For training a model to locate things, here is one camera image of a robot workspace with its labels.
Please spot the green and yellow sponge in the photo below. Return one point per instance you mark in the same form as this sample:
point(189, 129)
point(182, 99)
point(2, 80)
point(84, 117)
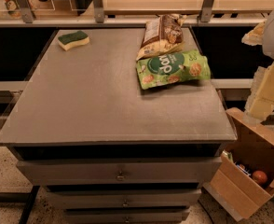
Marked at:
point(72, 40)

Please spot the bottom cabinet drawer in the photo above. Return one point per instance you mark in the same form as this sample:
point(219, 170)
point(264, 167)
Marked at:
point(126, 216)

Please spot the wooden shelf with metal brackets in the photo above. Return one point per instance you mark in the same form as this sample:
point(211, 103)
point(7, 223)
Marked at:
point(65, 13)

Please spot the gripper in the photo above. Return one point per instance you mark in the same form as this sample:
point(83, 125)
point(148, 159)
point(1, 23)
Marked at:
point(260, 102)

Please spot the cardboard box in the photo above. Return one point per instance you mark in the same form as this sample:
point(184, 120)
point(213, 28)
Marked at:
point(254, 149)

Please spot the green rice chip bag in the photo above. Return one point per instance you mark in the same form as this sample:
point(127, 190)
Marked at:
point(172, 68)

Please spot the cabinet drawer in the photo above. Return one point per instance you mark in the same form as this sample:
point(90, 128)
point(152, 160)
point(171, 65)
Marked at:
point(124, 198)
point(126, 216)
point(119, 171)

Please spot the top cabinet drawer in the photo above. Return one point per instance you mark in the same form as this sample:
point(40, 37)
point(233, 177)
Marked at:
point(119, 171)

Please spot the brown and cream snack bag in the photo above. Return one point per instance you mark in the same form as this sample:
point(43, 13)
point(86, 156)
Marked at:
point(162, 35)

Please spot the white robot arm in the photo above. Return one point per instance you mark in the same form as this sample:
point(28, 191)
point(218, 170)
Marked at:
point(262, 34)

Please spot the grey drawer cabinet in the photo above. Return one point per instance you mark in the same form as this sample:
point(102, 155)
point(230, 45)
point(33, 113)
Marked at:
point(87, 103)

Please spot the red apple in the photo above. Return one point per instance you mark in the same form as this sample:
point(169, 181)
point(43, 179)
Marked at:
point(259, 177)

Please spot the middle cabinet drawer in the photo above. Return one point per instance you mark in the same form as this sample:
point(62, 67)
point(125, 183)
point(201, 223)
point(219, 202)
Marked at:
point(124, 198)

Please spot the blue packet in box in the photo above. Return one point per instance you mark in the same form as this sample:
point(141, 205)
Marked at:
point(243, 168)

